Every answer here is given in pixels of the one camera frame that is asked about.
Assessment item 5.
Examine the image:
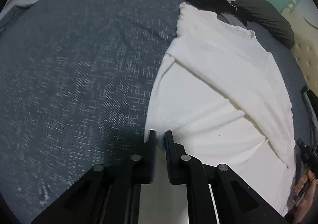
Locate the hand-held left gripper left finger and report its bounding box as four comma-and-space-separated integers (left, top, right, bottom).
31, 130, 157, 224

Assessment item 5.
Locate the light grey garment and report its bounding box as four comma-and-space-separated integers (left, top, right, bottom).
217, 13, 246, 27

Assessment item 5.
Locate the bed with blue patterned sheet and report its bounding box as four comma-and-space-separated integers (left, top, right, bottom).
0, 0, 311, 224

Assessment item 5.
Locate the cream tufted headboard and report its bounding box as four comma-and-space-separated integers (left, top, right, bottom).
281, 0, 318, 90

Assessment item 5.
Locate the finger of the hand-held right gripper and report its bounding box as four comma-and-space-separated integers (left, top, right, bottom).
296, 138, 306, 155

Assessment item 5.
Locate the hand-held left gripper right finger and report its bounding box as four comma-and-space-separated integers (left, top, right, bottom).
164, 130, 289, 224

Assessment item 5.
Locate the white long-sleeve shirt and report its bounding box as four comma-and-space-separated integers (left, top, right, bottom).
144, 2, 297, 224

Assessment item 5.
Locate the person's right hand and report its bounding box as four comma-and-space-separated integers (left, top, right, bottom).
292, 173, 318, 223

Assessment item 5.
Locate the folded grey white garment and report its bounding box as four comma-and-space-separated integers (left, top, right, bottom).
301, 85, 318, 130

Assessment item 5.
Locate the folded black garment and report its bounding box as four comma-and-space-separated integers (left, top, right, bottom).
307, 88, 318, 115

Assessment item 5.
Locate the dark grey duvet roll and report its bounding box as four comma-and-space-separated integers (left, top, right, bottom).
70, 0, 295, 49

